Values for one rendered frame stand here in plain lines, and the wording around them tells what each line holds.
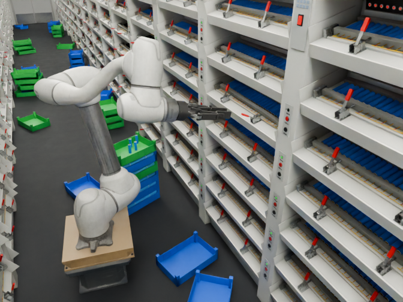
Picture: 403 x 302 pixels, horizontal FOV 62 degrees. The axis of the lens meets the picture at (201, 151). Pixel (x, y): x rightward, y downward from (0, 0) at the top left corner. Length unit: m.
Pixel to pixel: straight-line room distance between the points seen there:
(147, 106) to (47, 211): 1.61
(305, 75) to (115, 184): 1.09
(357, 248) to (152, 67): 0.89
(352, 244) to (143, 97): 0.84
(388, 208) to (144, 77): 0.84
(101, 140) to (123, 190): 0.28
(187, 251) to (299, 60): 1.36
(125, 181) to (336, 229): 1.06
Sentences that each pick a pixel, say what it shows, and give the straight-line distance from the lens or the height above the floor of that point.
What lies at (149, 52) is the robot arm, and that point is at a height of 1.27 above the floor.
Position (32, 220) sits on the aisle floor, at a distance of 2.58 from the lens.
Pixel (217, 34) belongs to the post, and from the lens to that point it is 1.75.
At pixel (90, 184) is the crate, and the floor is 0.00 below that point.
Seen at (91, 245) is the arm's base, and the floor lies 0.30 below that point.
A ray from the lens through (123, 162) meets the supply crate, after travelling 2.16.
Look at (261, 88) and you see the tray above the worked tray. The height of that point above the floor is 1.09.
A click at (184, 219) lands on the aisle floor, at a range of 2.33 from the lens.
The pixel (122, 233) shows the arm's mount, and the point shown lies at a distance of 1.88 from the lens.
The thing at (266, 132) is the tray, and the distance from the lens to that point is 1.39.
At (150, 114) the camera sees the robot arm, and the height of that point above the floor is 1.07.
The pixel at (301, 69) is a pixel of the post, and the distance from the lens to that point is 1.17.
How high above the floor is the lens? 1.53
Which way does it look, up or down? 30 degrees down
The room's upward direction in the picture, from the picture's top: straight up
